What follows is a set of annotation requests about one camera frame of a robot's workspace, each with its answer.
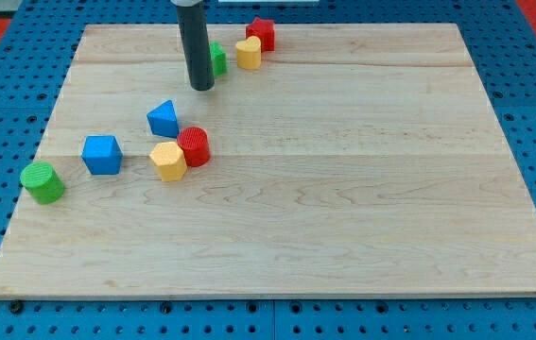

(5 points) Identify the blue triangle block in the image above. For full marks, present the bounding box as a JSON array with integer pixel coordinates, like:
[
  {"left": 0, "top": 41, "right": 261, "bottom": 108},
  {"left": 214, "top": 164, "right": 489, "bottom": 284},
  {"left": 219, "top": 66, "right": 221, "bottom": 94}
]
[{"left": 147, "top": 100, "right": 180, "bottom": 138}]

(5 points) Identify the green star block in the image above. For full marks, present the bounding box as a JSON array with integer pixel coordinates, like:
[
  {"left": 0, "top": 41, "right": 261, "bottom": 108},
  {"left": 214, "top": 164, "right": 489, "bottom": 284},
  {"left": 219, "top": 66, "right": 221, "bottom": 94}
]
[{"left": 209, "top": 42, "right": 228, "bottom": 77}]

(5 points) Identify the yellow heart block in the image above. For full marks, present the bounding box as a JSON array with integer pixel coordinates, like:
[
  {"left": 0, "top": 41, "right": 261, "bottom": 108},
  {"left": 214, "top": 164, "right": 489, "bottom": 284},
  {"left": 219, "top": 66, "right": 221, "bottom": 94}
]
[{"left": 234, "top": 36, "right": 262, "bottom": 70}]

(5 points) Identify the red star block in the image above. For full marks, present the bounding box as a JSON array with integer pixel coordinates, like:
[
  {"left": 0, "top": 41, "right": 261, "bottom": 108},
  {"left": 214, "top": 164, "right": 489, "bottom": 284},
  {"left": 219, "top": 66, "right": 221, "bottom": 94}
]
[{"left": 246, "top": 17, "right": 276, "bottom": 52}]

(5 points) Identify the red cylinder block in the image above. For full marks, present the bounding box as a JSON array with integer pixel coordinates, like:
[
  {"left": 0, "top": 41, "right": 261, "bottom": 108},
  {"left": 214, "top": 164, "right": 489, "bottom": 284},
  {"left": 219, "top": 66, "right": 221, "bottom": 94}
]
[{"left": 177, "top": 127, "right": 211, "bottom": 167}]

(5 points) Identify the yellow hexagon block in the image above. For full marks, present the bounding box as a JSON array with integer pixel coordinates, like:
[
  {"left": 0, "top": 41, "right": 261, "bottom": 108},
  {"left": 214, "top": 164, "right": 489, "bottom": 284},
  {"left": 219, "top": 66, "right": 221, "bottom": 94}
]
[{"left": 149, "top": 142, "right": 187, "bottom": 182}]

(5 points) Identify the blue cube block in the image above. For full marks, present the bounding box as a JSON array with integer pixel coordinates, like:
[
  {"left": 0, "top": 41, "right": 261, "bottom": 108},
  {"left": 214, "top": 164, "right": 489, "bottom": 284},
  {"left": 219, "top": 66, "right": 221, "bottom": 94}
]
[{"left": 81, "top": 135, "right": 123, "bottom": 176}]

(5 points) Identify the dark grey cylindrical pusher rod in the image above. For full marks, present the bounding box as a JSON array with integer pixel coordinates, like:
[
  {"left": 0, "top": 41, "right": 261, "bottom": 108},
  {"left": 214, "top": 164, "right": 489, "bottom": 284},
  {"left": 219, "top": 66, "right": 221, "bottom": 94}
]
[{"left": 171, "top": 0, "right": 215, "bottom": 92}]

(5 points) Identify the green cylinder block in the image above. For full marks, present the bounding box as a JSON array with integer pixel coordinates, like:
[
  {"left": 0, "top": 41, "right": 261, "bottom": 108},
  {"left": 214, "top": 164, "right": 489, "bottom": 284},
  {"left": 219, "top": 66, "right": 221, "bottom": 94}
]
[{"left": 20, "top": 161, "right": 65, "bottom": 205}]

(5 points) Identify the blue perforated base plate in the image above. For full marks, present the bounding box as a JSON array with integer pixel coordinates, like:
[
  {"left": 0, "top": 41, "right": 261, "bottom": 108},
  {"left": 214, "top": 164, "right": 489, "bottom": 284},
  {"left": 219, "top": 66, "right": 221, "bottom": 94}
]
[{"left": 0, "top": 0, "right": 536, "bottom": 339}]

